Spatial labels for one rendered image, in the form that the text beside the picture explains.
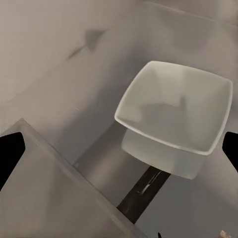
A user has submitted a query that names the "bowl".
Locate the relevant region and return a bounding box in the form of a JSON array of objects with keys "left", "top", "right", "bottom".
[{"left": 114, "top": 60, "right": 233, "bottom": 156}]

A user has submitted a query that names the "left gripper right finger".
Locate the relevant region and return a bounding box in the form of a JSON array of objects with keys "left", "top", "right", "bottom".
[{"left": 222, "top": 132, "right": 238, "bottom": 172}]

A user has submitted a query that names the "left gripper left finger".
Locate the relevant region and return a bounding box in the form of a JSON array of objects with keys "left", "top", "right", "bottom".
[{"left": 0, "top": 132, "right": 26, "bottom": 191}]

